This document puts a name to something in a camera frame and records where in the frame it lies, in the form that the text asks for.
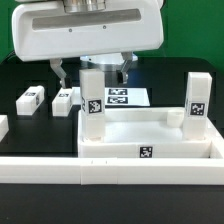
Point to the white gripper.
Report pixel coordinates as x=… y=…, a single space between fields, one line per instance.
x=55 y=29

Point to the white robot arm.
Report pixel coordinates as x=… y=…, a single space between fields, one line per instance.
x=56 y=29

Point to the white front fence wall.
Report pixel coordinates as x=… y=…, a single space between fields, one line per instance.
x=115 y=171

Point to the white marker plate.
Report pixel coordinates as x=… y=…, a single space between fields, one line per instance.
x=126 y=97

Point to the white desk top tray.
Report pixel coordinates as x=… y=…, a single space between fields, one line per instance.
x=149 y=133

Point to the white left fence piece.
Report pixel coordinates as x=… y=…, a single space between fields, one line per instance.
x=4 y=128

